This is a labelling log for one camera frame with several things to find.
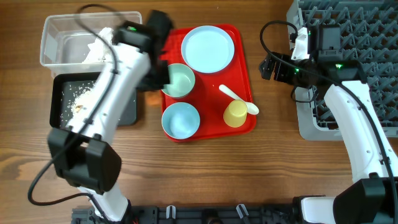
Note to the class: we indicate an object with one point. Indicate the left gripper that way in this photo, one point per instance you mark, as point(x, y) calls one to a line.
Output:
point(164, 80)

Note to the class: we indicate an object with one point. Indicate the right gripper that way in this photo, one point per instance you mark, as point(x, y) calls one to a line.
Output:
point(280, 73)

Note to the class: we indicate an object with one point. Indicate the white tissue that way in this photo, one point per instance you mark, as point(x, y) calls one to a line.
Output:
point(98, 51)

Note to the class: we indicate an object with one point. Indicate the mint green bowl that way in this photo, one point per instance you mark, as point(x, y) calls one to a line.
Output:
point(182, 81)

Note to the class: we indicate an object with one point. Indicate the orange carrot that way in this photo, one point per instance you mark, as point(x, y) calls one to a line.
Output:
point(153, 99)

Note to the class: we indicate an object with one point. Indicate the light blue bowl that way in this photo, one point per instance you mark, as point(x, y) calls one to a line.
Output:
point(180, 120)

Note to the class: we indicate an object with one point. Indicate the white rice pile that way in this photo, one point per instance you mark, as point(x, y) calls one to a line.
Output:
point(82, 99)

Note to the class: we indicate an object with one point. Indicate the brown food scrap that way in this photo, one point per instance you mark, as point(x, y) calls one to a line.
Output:
point(78, 108)

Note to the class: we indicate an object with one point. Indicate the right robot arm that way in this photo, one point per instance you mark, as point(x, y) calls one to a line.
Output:
point(372, 198)

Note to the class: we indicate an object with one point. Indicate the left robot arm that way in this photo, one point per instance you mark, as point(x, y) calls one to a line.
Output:
point(81, 152)

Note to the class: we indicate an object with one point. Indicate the grey dishwasher rack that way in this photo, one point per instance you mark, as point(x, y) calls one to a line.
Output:
point(369, 35)

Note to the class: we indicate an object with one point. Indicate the black waste tray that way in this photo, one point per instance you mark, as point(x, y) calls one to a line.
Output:
point(58, 83)

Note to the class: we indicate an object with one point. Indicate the white plastic spoon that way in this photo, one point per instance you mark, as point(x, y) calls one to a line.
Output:
point(252, 108)

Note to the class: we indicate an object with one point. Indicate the light blue plate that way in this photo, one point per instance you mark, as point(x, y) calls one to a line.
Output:
point(207, 49)

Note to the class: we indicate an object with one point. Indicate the yellow plastic cup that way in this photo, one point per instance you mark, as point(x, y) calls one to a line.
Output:
point(235, 114)

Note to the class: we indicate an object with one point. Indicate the clear plastic bin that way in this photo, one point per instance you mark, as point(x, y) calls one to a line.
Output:
point(64, 44)

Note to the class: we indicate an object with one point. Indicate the red serving tray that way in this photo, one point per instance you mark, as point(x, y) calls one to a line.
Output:
point(210, 102)

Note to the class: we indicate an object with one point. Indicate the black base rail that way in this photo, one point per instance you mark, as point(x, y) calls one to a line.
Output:
point(211, 214)

